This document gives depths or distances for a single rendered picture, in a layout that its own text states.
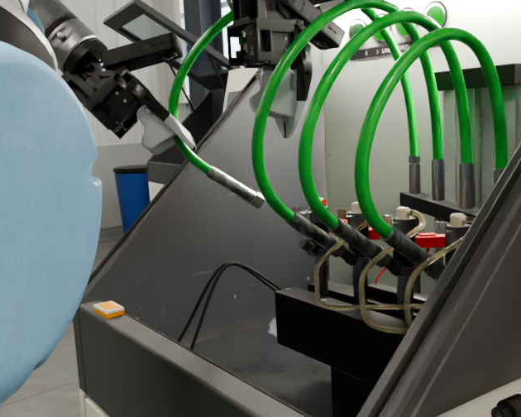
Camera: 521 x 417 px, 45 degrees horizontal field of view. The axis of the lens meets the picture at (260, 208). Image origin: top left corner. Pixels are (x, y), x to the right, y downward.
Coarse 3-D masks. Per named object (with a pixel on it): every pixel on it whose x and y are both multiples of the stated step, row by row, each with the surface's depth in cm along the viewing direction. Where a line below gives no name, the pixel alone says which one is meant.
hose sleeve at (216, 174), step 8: (216, 168) 94; (208, 176) 93; (216, 176) 93; (224, 176) 94; (224, 184) 94; (232, 184) 94; (240, 184) 94; (240, 192) 94; (248, 192) 94; (248, 200) 95
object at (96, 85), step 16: (80, 48) 90; (96, 48) 91; (80, 64) 91; (96, 64) 92; (80, 80) 91; (96, 80) 92; (112, 80) 89; (128, 80) 91; (80, 96) 93; (96, 96) 89; (112, 96) 90; (128, 96) 90; (96, 112) 90; (112, 112) 89; (128, 112) 89; (112, 128) 90; (128, 128) 94
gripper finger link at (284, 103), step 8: (288, 72) 82; (296, 72) 82; (288, 80) 82; (296, 80) 82; (280, 88) 82; (288, 88) 83; (296, 88) 82; (280, 96) 82; (288, 96) 83; (296, 96) 83; (272, 104) 81; (280, 104) 82; (288, 104) 83; (296, 104) 83; (272, 112) 82; (280, 112) 82; (288, 112) 83; (296, 112) 83; (288, 120) 85; (296, 120) 84; (288, 128) 85; (288, 136) 85
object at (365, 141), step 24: (408, 48) 64; (480, 48) 69; (384, 96) 61; (504, 120) 73; (360, 144) 61; (504, 144) 73; (360, 168) 61; (360, 192) 61; (384, 240) 64; (408, 240) 65; (432, 264) 67
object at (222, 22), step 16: (224, 16) 91; (368, 16) 96; (208, 32) 91; (384, 32) 96; (192, 48) 91; (192, 64) 91; (176, 80) 90; (400, 80) 98; (176, 96) 91; (176, 112) 91; (416, 128) 99; (176, 144) 92; (416, 144) 100; (192, 160) 92; (416, 160) 100
